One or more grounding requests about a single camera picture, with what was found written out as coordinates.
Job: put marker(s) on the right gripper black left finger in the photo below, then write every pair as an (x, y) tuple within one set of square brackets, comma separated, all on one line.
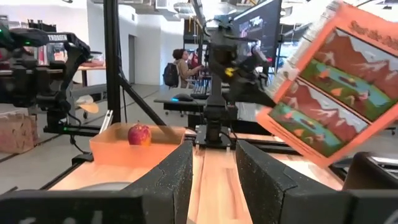
[(149, 199)]

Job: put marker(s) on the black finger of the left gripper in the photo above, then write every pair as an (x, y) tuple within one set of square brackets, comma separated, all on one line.
[(252, 95)]

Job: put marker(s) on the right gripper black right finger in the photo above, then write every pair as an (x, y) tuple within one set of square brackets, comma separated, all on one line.
[(273, 199)]

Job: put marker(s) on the red apple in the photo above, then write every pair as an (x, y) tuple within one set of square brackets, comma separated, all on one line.
[(139, 134)]

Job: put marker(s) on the orange cereal box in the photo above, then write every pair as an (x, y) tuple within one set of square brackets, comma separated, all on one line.
[(335, 93)]

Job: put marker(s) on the large dark display screen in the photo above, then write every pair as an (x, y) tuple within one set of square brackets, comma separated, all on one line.
[(258, 25)]

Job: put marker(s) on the grey round plate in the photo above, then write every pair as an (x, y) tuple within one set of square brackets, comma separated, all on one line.
[(105, 186)]

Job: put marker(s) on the orange translucent plastic bin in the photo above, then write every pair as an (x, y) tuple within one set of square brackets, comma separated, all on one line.
[(124, 155)]

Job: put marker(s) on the person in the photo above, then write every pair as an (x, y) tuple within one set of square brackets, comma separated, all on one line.
[(183, 67)]

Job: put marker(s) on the black computer mouse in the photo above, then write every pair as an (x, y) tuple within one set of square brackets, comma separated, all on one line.
[(183, 97)]

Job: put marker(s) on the person's dark backpack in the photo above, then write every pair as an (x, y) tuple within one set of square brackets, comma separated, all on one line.
[(171, 74)]

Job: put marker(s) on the black desk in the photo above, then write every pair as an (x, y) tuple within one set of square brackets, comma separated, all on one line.
[(180, 105)]

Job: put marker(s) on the stool with tan seat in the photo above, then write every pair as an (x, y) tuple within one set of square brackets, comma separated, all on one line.
[(88, 107)]

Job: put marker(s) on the wooden top background table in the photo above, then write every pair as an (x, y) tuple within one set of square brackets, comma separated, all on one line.
[(90, 67)]

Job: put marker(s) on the black frame corner bracket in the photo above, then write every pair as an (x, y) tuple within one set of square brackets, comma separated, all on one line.
[(82, 158)]

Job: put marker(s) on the silver aluminium rail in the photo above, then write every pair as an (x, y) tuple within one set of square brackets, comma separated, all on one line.
[(105, 121)]

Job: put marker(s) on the black diagonal frame brace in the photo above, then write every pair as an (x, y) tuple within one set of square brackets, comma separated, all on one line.
[(140, 99)]

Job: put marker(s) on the black vertical frame post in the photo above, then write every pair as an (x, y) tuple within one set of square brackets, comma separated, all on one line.
[(111, 62)]

